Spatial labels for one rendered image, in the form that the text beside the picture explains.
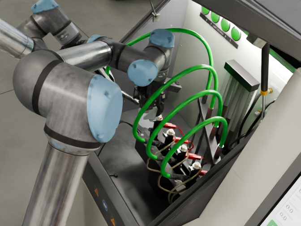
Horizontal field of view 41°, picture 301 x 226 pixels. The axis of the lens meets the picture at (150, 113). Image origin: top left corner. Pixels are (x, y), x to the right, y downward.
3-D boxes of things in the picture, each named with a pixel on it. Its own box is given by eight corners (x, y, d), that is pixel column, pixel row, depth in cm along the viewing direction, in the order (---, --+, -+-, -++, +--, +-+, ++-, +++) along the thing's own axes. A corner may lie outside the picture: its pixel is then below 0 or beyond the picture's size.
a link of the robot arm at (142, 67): (113, 79, 113) (130, 59, 121) (149, 93, 111) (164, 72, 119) (115, 56, 108) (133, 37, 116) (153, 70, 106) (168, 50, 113)
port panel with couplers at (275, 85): (237, 139, 147) (265, 73, 126) (244, 136, 149) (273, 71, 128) (260, 164, 140) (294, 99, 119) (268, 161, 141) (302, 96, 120)
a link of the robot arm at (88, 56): (-20, 101, 78) (92, 61, 123) (27, 121, 76) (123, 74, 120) (-13, 44, 74) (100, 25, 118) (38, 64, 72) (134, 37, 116)
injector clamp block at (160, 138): (132, 159, 162) (136, 133, 152) (153, 151, 167) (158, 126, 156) (177, 227, 143) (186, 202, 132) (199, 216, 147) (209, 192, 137)
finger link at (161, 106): (150, 110, 138) (154, 92, 133) (154, 109, 139) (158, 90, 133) (157, 119, 136) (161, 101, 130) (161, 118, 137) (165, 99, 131)
